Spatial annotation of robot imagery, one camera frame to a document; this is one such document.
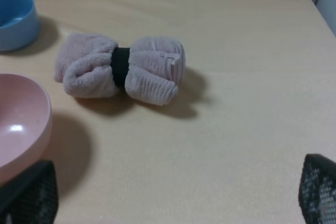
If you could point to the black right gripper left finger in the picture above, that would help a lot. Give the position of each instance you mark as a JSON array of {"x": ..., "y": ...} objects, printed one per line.
[{"x": 32, "y": 196}]

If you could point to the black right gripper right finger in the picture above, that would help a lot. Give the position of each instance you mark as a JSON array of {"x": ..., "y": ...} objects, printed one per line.
[{"x": 316, "y": 194}]

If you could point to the pink plastic bowl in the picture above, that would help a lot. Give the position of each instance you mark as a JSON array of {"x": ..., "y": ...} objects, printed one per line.
[{"x": 26, "y": 123}]

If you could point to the blue plastic bowl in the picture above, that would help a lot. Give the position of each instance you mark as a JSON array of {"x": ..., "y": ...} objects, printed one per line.
[{"x": 20, "y": 24}]

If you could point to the pink rolled towel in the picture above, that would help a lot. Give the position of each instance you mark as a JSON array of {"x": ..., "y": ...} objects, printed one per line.
[{"x": 95, "y": 66}]

